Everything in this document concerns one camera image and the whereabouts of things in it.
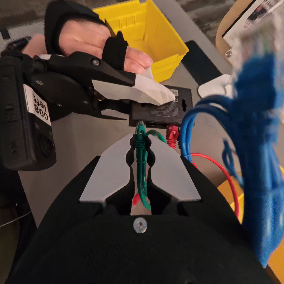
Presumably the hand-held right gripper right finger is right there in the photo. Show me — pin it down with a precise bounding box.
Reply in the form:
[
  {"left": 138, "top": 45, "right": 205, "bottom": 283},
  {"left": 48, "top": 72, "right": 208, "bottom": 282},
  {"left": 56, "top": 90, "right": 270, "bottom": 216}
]
[{"left": 146, "top": 134, "right": 202, "bottom": 216}]

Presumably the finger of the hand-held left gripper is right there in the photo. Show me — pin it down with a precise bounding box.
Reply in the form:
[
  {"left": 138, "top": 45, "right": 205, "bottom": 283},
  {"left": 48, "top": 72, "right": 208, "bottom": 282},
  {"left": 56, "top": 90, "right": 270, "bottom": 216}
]
[
  {"left": 92, "top": 67, "right": 176, "bottom": 106},
  {"left": 98, "top": 99, "right": 132, "bottom": 121}
]

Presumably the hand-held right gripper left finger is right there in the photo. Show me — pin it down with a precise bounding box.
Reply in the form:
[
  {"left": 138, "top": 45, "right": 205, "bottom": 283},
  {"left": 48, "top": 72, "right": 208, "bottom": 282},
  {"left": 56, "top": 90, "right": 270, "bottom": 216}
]
[{"left": 79, "top": 133, "right": 136, "bottom": 216}]

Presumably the black ethernet switch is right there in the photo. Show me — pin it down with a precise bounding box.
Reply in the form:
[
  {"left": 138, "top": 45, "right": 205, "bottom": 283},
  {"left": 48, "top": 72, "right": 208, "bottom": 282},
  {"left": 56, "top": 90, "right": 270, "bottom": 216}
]
[{"left": 129, "top": 84, "right": 193, "bottom": 127}]

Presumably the green ethernet cable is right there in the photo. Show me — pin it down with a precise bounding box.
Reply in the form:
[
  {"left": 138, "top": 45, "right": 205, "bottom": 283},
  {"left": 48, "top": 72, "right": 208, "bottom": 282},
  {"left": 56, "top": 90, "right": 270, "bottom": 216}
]
[{"left": 135, "top": 121, "right": 166, "bottom": 211}]

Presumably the red ethernet cable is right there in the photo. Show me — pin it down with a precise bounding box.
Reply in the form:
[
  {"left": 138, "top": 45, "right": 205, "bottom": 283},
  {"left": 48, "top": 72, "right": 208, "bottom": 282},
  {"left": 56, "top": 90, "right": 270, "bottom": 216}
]
[{"left": 132, "top": 124, "right": 239, "bottom": 219}]

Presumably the blue ethernet cable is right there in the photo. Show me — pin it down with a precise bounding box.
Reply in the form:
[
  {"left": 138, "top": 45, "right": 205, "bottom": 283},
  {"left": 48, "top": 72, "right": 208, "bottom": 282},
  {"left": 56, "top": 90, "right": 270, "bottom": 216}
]
[{"left": 179, "top": 13, "right": 284, "bottom": 269}]

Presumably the person's left hand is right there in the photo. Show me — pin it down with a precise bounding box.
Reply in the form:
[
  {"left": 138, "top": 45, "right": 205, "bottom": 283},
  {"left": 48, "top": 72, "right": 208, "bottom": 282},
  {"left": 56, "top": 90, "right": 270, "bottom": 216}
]
[{"left": 58, "top": 22, "right": 153, "bottom": 75}]

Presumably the yellow plastic bin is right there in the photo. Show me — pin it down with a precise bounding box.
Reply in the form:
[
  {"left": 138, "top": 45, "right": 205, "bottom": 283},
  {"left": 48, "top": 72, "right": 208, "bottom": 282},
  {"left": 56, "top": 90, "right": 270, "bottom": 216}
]
[
  {"left": 217, "top": 165, "right": 284, "bottom": 284},
  {"left": 92, "top": 0, "right": 189, "bottom": 83}
]

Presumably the black wristband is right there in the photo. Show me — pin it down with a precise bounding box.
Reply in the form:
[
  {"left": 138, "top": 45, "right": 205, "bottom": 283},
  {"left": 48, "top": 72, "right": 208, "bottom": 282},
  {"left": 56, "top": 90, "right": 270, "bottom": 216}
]
[{"left": 1, "top": 36, "right": 32, "bottom": 54}]

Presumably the person's dark clothing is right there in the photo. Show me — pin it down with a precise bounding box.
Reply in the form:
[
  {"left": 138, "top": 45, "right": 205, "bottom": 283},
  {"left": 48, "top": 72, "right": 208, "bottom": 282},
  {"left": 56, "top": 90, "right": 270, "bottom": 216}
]
[{"left": 0, "top": 169, "right": 38, "bottom": 284}]

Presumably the instruction poster on wooden board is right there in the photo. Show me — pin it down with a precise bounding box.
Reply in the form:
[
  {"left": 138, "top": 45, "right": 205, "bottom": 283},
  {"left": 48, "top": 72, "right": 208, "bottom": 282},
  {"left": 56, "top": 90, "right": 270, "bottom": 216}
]
[{"left": 216, "top": 0, "right": 284, "bottom": 60}]

